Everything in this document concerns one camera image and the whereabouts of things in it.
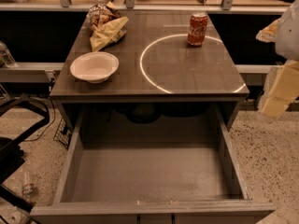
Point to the open grey drawer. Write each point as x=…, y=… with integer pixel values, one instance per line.
x=171, y=171

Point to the clear plastic bottle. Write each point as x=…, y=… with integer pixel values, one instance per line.
x=6, y=58

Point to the black chair frame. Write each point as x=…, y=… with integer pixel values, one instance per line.
x=10, y=152

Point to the brown chip bag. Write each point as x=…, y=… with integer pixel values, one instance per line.
x=101, y=14

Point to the red coke can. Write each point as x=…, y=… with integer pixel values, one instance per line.
x=197, y=29

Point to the plastic bottle on floor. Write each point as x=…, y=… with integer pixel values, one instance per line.
x=28, y=186

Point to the black wire basket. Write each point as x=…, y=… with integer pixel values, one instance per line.
x=62, y=134

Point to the yellow chip bag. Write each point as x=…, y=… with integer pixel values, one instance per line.
x=108, y=33

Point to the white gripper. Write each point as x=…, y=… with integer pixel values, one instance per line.
x=289, y=34

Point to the white paper bowl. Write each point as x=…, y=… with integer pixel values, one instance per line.
x=94, y=67

